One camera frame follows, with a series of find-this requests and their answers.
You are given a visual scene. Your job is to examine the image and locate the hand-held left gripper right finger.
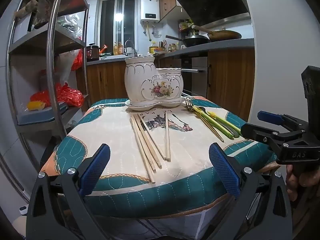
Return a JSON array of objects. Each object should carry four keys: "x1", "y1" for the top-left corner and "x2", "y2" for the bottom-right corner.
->
[{"x1": 209, "y1": 142, "x2": 293, "y2": 240}]

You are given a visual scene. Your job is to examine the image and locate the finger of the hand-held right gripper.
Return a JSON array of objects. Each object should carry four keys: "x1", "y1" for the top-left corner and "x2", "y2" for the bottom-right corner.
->
[
  {"x1": 257, "y1": 110, "x2": 310, "y2": 137},
  {"x1": 240, "y1": 123, "x2": 320, "y2": 165}
]

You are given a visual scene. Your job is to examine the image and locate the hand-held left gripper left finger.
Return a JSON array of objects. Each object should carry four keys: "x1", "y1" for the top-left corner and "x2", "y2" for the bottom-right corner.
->
[{"x1": 26, "y1": 144, "x2": 112, "y2": 240}]

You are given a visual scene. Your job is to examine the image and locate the yellow green plastic spoon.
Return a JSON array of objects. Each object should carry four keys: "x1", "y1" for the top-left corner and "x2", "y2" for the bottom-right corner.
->
[
  {"x1": 194, "y1": 106, "x2": 234, "y2": 139},
  {"x1": 207, "y1": 112, "x2": 242, "y2": 137}
]

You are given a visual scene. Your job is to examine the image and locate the wooden chopstick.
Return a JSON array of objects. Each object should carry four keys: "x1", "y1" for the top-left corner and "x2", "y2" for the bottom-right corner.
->
[
  {"x1": 129, "y1": 117, "x2": 156, "y2": 184},
  {"x1": 165, "y1": 112, "x2": 171, "y2": 162},
  {"x1": 140, "y1": 119, "x2": 167, "y2": 160},
  {"x1": 136, "y1": 114, "x2": 163, "y2": 169},
  {"x1": 132, "y1": 115, "x2": 157, "y2": 173}
]

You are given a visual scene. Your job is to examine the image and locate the silver metal spoon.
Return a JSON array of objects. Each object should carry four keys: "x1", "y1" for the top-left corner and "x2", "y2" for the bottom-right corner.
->
[{"x1": 199, "y1": 107, "x2": 242, "y2": 137}]

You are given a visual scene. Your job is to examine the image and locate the gold metal fork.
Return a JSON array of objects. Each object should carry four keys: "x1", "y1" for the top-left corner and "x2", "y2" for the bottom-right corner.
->
[{"x1": 185, "y1": 101, "x2": 224, "y2": 143}]

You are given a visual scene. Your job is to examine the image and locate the white floral ceramic utensil holder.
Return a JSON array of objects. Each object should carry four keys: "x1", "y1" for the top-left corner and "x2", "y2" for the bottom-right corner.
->
[{"x1": 124, "y1": 56, "x2": 185, "y2": 102}]

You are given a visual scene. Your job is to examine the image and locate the person's right hand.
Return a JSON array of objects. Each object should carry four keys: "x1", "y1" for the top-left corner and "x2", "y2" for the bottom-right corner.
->
[{"x1": 286, "y1": 164, "x2": 320, "y2": 202}]

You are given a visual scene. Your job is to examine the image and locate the teal cream printed quilted cloth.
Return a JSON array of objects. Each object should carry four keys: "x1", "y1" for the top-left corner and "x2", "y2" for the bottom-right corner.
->
[{"x1": 40, "y1": 97, "x2": 278, "y2": 218}]

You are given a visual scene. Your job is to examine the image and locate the wooden base cabinet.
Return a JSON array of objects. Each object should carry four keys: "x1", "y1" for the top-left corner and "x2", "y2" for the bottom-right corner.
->
[{"x1": 76, "y1": 49, "x2": 255, "y2": 123}]

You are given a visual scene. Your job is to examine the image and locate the red plastic bag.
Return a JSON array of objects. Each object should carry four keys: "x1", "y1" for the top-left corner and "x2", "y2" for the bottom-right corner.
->
[
  {"x1": 71, "y1": 49, "x2": 83, "y2": 72},
  {"x1": 30, "y1": 82, "x2": 85, "y2": 108}
]

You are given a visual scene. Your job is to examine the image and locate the white ceramic holder saucer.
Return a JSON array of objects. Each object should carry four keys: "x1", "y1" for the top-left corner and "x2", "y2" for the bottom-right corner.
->
[{"x1": 124, "y1": 97, "x2": 186, "y2": 112}]

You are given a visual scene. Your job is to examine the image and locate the built-in oven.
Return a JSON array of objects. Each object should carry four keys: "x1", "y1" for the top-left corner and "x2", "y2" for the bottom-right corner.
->
[{"x1": 181, "y1": 56, "x2": 208, "y2": 98}]

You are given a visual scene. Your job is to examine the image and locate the grey kitchen countertop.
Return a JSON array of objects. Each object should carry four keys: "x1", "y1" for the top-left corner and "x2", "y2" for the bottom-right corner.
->
[{"x1": 86, "y1": 38, "x2": 255, "y2": 67}]

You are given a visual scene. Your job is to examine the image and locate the yellow packet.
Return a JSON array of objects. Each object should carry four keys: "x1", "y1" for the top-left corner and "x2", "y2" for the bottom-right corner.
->
[{"x1": 27, "y1": 101, "x2": 46, "y2": 111}]

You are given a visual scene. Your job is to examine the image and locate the black wok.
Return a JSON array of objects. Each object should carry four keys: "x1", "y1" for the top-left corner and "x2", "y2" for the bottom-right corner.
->
[{"x1": 165, "y1": 34, "x2": 210, "y2": 48}]

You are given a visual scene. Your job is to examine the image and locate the dark red cooking pot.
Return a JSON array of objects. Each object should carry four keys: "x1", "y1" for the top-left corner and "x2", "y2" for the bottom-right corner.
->
[{"x1": 86, "y1": 43, "x2": 101, "y2": 62}]

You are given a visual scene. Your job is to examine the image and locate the metal shelf rack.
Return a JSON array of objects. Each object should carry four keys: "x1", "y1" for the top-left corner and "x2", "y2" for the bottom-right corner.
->
[{"x1": 0, "y1": 0, "x2": 90, "y2": 203}]

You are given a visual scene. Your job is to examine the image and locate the kitchen faucet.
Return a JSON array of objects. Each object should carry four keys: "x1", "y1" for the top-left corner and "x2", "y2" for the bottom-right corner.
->
[{"x1": 124, "y1": 39, "x2": 138, "y2": 57}]

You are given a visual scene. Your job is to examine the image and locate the black range hood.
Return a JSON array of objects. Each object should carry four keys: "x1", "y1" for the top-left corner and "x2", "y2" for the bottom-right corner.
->
[{"x1": 174, "y1": 0, "x2": 250, "y2": 28}]

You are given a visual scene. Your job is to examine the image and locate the yellow condiment bottle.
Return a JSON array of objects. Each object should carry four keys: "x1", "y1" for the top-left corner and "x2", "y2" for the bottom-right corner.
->
[{"x1": 149, "y1": 40, "x2": 160, "y2": 54}]

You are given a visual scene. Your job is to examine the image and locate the kitchen window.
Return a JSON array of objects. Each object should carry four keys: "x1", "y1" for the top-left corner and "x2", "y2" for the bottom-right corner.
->
[{"x1": 99, "y1": 0, "x2": 138, "y2": 55}]

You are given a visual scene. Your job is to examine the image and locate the clear plastic bag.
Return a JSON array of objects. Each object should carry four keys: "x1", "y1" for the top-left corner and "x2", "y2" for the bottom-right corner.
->
[{"x1": 56, "y1": 15, "x2": 83, "y2": 39}]

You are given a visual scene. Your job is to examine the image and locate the white water heater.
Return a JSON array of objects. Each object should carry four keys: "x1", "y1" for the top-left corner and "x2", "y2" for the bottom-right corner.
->
[{"x1": 140, "y1": 0, "x2": 160, "y2": 23}]

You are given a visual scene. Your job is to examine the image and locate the frying pan with wooden handle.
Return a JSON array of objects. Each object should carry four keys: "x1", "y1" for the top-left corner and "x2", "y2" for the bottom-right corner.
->
[{"x1": 192, "y1": 25, "x2": 242, "y2": 42}]

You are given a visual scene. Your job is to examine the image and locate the wooden wall cabinet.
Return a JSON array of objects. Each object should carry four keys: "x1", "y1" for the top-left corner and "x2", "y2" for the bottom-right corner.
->
[{"x1": 157, "y1": 0, "x2": 193, "y2": 23}]

